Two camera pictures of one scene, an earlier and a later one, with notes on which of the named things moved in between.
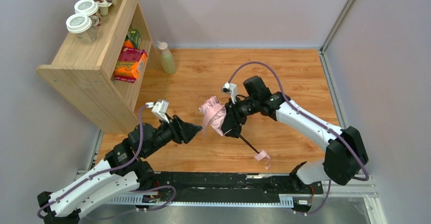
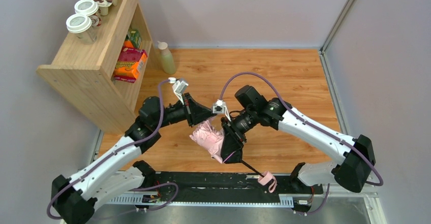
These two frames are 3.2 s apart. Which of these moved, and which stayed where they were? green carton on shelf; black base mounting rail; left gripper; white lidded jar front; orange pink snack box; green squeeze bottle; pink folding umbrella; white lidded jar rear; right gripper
Moved: pink folding umbrella; left gripper; right gripper
Stayed: white lidded jar rear; orange pink snack box; white lidded jar front; green squeeze bottle; green carton on shelf; black base mounting rail
